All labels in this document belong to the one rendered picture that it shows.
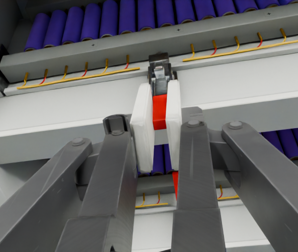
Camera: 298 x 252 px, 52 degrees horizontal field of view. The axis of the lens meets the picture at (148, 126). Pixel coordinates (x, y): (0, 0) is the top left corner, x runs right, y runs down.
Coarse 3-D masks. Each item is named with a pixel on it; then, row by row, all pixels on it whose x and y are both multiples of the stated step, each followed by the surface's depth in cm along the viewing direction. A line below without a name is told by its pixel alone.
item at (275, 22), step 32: (160, 32) 28; (192, 32) 28; (224, 32) 28; (256, 32) 28; (288, 32) 28; (0, 64) 30; (32, 64) 29; (64, 64) 30; (96, 64) 30; (128, 64) 28
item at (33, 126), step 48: (0, 0) 35; (0, 48) 31; (240, 48) 29; (0, 96) 30; (48, 96) 29; (96, 96) 28; (192, 96) 26; (240, 96) 25; (288, 96) 24; (0, 144) 28; (48, 144) 29
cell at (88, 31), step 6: (90, 6) 34; (96, 6) 34; (90, 12) 33; (96, 12) 34; (84, 18) 33; (90, 18) 33; (96, 18) 33; (84, 24) 32; (90, 24) 32; (96, 24) 33; (84, 30) 32; (90, 30) 31; (96, 30) 32; (84, 36) 31; (90, 36) 31; (96, 36) 32
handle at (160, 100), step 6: (162, 66) 24; (156, 72) 24; (162, 72) 24; (156, 78) 25; (162, 78) 25; (156, 84) 24; (162, 84) 24; (156, 90) 23; (162, 90) 23; (156, 96) 22; (162, 96) 22; (156, 102) 21; (162, 102) 21; (156, 108) 21; (162, 108) 20; (156, 114) 20; (162, 114) 20; (156, 120) 19; (162, 120) 19; (156, 126) 20; (162, 126) 20
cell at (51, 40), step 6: (54, 12) 35; (60, 12) 35; (54, 18) 34; (60, 18) 34; (66, 18) 35; (54, 24) 33; (60, 24) 34; (48, 30) 33; (54, 30) 33; (60, 30) 33; (48, 36) 32; (54, 36) 32; (60, 36) 33; (48, 42) 31; (54, 42) 31; (60, 42) 32
